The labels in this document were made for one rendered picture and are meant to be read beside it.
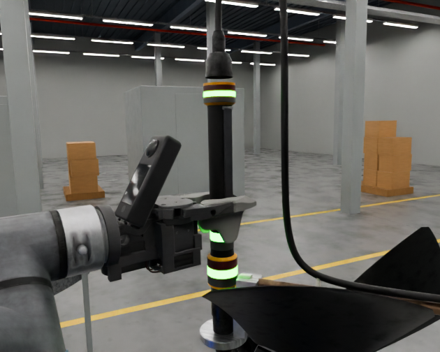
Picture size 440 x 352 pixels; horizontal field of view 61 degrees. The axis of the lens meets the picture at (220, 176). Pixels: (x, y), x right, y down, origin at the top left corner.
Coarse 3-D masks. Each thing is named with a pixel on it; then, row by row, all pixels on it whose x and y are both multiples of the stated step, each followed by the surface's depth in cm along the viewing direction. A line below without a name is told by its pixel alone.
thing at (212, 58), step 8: (216, 32) 49; (216, 40) 49; (224, 40) 49; (216, 48) 49; (224, 48) 50; (208, 56) 49; (216, 56) 49; (224, 56) 49; (208, 64) 49; (216, 64) 49; (224, 64) 49; (208, 72) 49; (216, 72) 49; (224, 72) 49; (232, 72) 50; (216, 312) 54; (224, 312) 53; (216, 320) 54; (224, 320) 54; (232, 320) 54; (216, 328) 54; (224, 328) 54; (232, 328) 54
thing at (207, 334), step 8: (240, 280) 52; (248, 280) 52; (256, 280) 52; (200, 328) 56; (208, 328) 56; (240, 328) 53; (200, 336) 55; (208, 336) 54; (216, 336) 54; (224, 336) 54; (232, 336) 54; (240, 336) 53; (208, 344) 53; (216, 344) 52; (224, 344) 52; (232, 344) 52; (240, 344) 53
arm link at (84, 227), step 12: (60, 216) 40; (72, 216) 40; (84, 216) 40; (96, 216) 41; (72, 228) 39; (84, 228) 39; (96, 228) 40; (72, 240) 38; (84, 240) 39; (96, 240) 40; (72, 252) 38; (84, 252) 38; (96, 252) 40; (72, 264) 39; (84, 264) 40; (96, 264) 41
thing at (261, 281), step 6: (258, 282) 52; (264, 282) 52; (270, 282) 51; (276, 282) 51; (282, 282) 51; (288, 282) 51; (408, 300) 45; (414, 300) 45; (420, 300) 45; (426, 306) 44; (432, 306) 44; (438, 306) 44; (438, 312) 44
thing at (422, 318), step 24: (240, 288) 36; (264, 288) 36; (288, 288) 36; (312, 288) 35; (336, 288) 35; (240, 312) 43; (264, 312) 42; (288, 312) 41; (312, 312) 40; (336, 312) 39; (360, 312) 38; (384, 312) 37; (408, 312) 37; (432, 312) 36; (264, 336) 50; (288, 336) 47; (312, 336) 45; (336, 336) 43; (360, 336) 42; (384, 336) 40
